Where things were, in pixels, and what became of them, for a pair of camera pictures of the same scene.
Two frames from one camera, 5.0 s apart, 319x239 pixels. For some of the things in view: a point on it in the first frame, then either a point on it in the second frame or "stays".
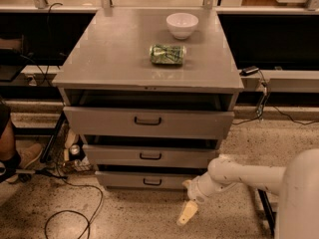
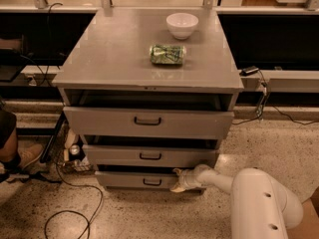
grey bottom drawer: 146,180 stays
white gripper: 195,192 → 189,179
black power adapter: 248,71 stays
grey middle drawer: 149,156 stays
